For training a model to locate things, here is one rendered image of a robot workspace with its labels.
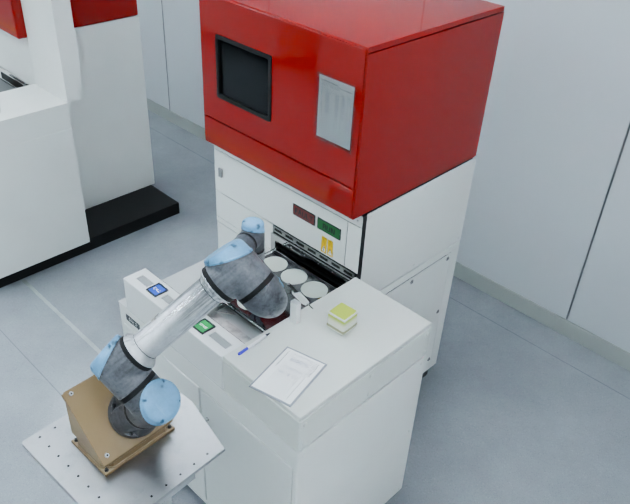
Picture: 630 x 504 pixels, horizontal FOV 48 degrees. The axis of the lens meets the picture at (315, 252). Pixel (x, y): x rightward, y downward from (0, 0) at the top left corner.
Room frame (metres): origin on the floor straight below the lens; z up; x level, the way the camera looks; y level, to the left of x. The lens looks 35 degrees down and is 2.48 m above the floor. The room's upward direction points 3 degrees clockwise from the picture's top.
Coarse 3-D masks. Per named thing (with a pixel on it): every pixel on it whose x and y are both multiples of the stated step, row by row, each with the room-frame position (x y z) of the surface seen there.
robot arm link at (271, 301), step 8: (272, 272) 1.78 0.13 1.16; (272, 280) 1.44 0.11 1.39; (264, 288) 1.41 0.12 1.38; (272, 288) 1.42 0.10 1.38; (280, 288) 1.44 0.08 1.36; (256, 296) 1.40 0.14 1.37; (264, 296) 1.40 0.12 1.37; (272, 296) 1.41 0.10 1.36; (280, 296) 1.43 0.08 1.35; (248, 304) 1.40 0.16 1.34; (256, 304) 1.39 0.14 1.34; (264, 304) 1.40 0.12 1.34; (272, 304) 1.41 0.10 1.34; (280, 304) 1.43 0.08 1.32; (256, 312) 1.40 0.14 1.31; (264, 312) 1.40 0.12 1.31; (272, 312) 1.41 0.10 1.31; (280, 312) 1.44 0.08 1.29
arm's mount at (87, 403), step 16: (80, 384) 1.39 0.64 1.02; (96, 384) 1.41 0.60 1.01; (64, 400) 1.34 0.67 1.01; (80, 400) 1.35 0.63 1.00; (96, 400) 1.37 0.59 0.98; (80, 416) 1.32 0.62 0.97; (96, 416) 1.34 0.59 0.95; (80, 432) 1.31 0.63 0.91; (96, 432) 1.30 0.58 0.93; (112, 432) 1.32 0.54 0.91; (160, 432) 1.39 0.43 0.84; (80, 448) 1.32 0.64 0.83; (96, 448) 1.27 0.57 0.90; (112, 448) 1.29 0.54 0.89; (128, 448) 1.30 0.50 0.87; (144, 448) 1.34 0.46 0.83; (96, 464) 1.27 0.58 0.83; (112, 464) 1.27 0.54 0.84
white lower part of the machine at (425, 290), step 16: (224, 240) 2.57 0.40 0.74; (448, 256) 2.51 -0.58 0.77; (416, 272) 2.34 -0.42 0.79; (432, 272) 2.43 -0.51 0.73; (448, 272) 2.53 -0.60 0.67; (384, 288) 2.19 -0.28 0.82; (400, 288) 2.27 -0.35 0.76; (416, 288) 2.35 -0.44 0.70; (432, 288) 2.45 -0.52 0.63; (448, 288) 2.55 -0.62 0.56; (416, 304) 2.37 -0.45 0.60; (432, 304) 2.46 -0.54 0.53; (432, 320) 2.48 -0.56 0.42; (432, 336) 2.50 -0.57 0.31; (432, 352) 2.52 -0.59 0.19
